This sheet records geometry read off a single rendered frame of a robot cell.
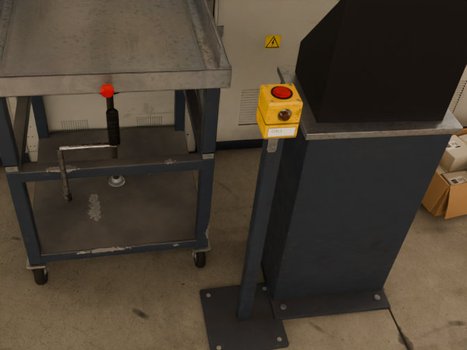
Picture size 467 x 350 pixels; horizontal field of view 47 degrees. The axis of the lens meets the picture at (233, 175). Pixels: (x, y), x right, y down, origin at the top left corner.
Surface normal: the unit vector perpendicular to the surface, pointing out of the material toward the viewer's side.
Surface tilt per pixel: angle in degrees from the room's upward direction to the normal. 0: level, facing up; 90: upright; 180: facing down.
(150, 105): 90
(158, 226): 0
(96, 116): 90
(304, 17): 90
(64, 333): 0
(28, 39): 0
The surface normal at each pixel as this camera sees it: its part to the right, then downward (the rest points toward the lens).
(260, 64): 0.20, 0.67
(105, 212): 0.08, -0.74
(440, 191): -0.88, -0.04
